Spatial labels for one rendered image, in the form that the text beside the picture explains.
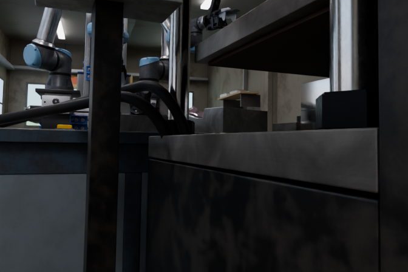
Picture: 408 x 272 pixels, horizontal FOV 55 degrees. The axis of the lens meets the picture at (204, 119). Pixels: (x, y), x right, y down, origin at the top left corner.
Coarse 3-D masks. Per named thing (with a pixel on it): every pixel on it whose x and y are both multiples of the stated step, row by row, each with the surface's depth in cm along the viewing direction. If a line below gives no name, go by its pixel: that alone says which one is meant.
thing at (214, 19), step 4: (204, 16) 212; (212, 16) 206; (216, 16) 204; (204, 20) 211; (208, 20) 211; (212, 20) 206; (216, 20) 205; (220, 20) 205; (204, 24) 212; (208, 24) 212; (212, 24) 206; (216, 24) 206; (220, 24) 204; (224, 24) 208; (208, 28) 212; (212, 28) 211; (216, 28) 209; (220, 28) 211
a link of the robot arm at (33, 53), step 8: (48, 8) 198; (48, 16) 198; (56, 16) 200; (40, 24) 200; (48, 24) 199; (56, 24) 202; (40, 32) 199; (48, 32) 200; (32, 40) 200; (40, 40) 199; (48, 40) 201; (32, 48) 197; (40, 48) 198; (48, 48) 200; (24, 56) 201; (32, 56) 198; (40, 56) 198; (48, 56) 202; (56, 56) 207; (32, 64) 199; (40, 64) 200; (48, 64) 204
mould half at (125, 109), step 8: (128, 104) 144; (160, 104) 149; (128, 112) 144; (160, 112) 149; (120, 120) 131; (128, 120) 132; (136, 120) 133; (144, 120) 134; (120, 128) 131; (128, 128) 132; (136, 128) 133; (144, 128) 134; (152, 128) 135
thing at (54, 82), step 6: (54, 72) 211; (60, 72) 211; (54, 78) 210; (60, 78) 210; (66, 78) 213; (48, 84) 211; (54, 84) 209; (60, 84) 209; (66, 84) 212; (72, 84) 217
